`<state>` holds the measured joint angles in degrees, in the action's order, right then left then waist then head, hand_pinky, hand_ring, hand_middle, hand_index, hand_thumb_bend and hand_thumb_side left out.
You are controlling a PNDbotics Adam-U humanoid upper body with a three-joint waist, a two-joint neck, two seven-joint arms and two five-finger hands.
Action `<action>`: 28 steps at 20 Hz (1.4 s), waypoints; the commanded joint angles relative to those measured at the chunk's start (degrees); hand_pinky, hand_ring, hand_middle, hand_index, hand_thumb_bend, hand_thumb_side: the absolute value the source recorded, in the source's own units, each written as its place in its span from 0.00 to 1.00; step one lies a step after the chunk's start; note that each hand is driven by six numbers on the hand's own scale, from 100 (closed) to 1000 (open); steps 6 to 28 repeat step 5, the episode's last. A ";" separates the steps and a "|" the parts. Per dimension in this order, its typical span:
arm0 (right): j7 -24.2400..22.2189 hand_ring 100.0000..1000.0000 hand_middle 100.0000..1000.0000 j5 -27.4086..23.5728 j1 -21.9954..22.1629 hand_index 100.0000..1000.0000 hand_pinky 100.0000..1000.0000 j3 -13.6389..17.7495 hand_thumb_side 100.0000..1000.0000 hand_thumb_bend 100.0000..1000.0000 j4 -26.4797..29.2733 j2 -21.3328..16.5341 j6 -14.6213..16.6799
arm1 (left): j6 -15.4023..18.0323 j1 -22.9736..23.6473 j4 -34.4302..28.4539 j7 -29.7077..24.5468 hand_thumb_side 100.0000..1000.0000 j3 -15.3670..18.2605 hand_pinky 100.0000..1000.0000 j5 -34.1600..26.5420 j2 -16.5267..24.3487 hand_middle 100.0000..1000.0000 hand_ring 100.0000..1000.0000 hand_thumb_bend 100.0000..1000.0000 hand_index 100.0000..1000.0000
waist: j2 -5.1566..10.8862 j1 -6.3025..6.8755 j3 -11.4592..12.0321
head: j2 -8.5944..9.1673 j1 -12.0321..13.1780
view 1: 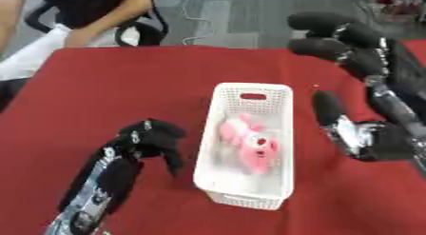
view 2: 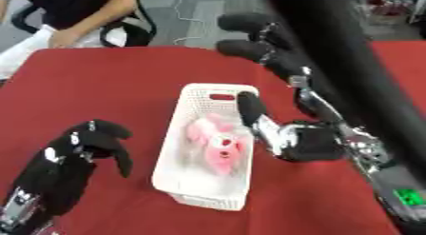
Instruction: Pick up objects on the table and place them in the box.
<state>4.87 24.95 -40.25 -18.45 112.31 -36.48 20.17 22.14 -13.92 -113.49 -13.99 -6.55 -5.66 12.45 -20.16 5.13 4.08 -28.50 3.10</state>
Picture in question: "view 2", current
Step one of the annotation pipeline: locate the black office chair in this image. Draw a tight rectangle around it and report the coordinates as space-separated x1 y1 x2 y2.
8 0 159 49

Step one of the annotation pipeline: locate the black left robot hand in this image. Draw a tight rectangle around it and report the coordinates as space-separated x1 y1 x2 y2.
8 118 135 217

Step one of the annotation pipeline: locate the pink soft toy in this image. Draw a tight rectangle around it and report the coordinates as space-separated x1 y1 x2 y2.
184 113 250 177

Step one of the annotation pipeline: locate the white plastic basket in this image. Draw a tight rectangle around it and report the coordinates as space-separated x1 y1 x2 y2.
149 83 261 212

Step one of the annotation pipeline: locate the red and white goods stack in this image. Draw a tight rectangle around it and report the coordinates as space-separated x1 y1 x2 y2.
362 0 426 26

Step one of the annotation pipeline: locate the white cable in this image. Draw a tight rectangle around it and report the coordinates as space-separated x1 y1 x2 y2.
165 0 208 47

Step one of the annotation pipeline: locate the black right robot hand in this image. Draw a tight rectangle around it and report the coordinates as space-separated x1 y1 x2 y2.
214 11 350 164

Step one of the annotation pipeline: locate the person's hand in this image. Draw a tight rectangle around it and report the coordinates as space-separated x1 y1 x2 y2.
47 28 84 49

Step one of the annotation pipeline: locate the person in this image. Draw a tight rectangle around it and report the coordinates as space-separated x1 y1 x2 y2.
0 0 140 81

